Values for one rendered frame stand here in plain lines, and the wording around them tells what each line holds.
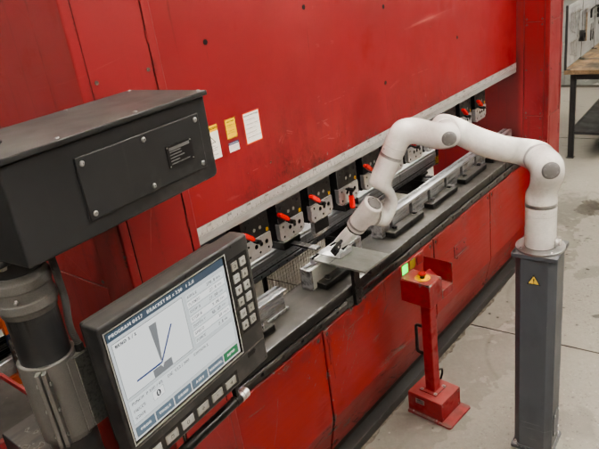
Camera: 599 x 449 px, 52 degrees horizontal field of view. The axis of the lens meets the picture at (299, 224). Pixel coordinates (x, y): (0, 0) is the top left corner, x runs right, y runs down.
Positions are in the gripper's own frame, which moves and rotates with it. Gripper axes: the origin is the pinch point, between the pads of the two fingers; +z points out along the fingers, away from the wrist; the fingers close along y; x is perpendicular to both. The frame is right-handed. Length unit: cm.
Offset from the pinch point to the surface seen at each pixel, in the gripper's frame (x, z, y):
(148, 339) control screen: 8, -71, 131
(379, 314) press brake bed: 31.5, 26.8, -16.2
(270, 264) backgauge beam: -18.2, 27.5, 11.2
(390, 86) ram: -40, -40, -59
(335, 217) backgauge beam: -20, 26, -40
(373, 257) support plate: 13.6, -8.5, -2.2
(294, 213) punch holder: -18.6, -15.6, 20.4
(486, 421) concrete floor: 103, 46, -38
